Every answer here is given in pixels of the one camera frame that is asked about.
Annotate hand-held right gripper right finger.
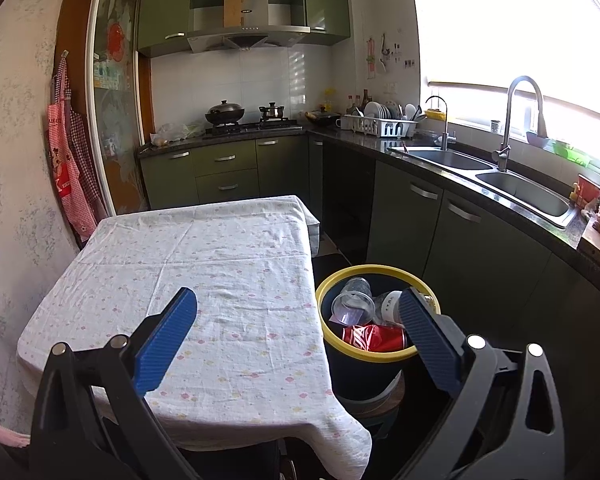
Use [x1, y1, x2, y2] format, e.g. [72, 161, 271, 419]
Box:
[399, 286, 566, 480]

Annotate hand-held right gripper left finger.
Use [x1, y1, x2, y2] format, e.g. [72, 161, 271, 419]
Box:
[30, 287, 199, 480]

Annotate white pill bottle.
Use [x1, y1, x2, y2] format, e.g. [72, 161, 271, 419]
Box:
[372, 290, 406, 328]

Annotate red soda can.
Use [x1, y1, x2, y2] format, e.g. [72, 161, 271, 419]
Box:
[341, 324, 409, 353]

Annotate dark bin with yellow rim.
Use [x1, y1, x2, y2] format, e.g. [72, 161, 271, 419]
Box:
[315, 264, 442, 403]

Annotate white floral tablecloth table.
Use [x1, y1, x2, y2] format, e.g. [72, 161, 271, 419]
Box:
[16, 195, 372, 467]

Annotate wooden stool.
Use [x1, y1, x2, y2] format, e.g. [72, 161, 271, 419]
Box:
[347, 372, 406, 423]

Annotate dark red checked apron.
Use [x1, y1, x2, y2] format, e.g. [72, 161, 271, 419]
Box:
[67, 105, 108, 221]

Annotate stainless double sink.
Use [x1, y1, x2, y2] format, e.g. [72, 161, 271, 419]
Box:
[386, 146, 578, 230]

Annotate pink cloth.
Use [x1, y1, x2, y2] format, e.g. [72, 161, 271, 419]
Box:
[0, 422, 31, 448]

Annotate green base cabinets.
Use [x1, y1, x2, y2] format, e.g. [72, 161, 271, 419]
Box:
[139, 132, 600, 480]

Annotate wooden cutting board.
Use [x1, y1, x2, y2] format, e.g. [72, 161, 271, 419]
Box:
[579, 217, 600, 261]

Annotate frosted glass sliding door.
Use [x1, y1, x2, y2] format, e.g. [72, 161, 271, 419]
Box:
[86, 0, 153, 216]

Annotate small steel faucet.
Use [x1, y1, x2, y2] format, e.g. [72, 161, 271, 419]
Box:
[425, 95, 457, 151]

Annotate clear plastic bag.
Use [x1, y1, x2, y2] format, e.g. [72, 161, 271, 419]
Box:
[150, 122, 206, 147]

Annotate tall steel faucet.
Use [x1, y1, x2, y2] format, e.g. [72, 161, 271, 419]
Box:
[492, 76, 548, 173]

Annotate white dish rack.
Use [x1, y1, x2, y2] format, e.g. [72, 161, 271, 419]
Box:
[341, 114, 420, 138]

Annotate red paper cup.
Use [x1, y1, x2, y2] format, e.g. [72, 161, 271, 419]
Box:
[576, 174, 600, 209]

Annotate black gas stove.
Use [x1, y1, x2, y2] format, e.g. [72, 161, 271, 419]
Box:
[202, 119, 303, 137]

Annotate row of white plates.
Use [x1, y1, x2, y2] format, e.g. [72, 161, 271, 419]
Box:
[362, 101, 403, 120]

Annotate black wok with lid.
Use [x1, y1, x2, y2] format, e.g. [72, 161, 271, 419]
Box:
[205, 100, 246, 126]

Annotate green plastic tray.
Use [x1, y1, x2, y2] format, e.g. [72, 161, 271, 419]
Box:
[552, 139, 592, 167]

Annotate black frying pan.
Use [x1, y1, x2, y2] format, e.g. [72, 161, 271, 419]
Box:
[305, 108, 341, 125]

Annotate row of sauce bottles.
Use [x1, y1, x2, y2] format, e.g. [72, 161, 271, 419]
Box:
[345, 90, 373, 113]

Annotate steel range hood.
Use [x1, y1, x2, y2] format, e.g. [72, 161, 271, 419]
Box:
[186, 0, 311, 54]

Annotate green wall cabinets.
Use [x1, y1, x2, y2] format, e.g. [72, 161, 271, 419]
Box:
[137, 0, 351, 58]

